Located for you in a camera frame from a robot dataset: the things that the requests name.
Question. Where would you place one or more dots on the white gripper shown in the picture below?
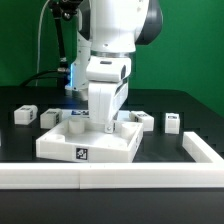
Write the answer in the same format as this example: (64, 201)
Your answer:
(107, 89)

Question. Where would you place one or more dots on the white square tabletop tray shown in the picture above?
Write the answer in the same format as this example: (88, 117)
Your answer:
(79, 140)

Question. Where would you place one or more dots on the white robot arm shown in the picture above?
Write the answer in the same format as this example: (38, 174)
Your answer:
(108, 33)

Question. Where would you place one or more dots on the blue tag sheet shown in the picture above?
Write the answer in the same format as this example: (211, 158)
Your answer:
(81, 113)

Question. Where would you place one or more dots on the white L-shaped fence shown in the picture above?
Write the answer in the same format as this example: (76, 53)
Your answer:
(206, 171)

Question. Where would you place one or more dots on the black camera stand pole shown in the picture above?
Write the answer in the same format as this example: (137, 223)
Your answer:
(62, 10)

